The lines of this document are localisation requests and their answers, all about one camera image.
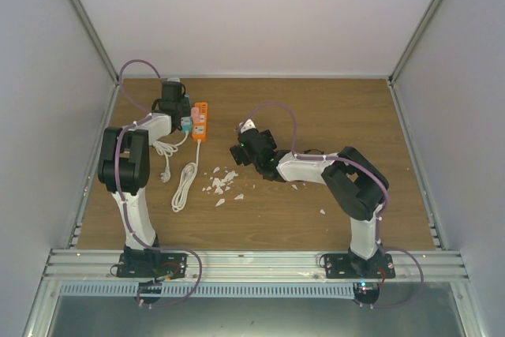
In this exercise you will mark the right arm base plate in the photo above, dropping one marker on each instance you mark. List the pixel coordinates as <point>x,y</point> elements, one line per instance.
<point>350,266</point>

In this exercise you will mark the orange power strip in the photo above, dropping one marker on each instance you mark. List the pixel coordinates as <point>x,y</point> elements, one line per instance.
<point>200,130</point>

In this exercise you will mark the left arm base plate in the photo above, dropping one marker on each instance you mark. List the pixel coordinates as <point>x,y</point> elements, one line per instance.
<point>149,264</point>

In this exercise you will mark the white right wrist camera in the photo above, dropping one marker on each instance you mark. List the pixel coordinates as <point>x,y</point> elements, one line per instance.
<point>245,126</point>

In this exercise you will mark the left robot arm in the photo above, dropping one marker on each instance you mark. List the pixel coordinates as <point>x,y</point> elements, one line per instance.
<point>124,162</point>

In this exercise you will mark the teal power strip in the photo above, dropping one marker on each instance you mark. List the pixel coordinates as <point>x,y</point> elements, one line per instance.
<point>186,106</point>

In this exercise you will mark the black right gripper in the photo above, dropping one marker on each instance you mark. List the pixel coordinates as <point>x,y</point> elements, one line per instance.
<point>239,155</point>

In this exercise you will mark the slotted cable duct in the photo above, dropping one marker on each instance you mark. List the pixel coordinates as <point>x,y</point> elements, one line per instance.
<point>210,290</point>

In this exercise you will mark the white debris pile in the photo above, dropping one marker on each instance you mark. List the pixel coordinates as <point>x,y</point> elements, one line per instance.
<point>223,186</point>

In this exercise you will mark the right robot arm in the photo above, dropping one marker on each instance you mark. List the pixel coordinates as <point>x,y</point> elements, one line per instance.
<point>359,189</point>

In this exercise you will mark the pink plug adapter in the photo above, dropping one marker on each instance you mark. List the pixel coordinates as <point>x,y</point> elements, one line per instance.
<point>195,115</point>

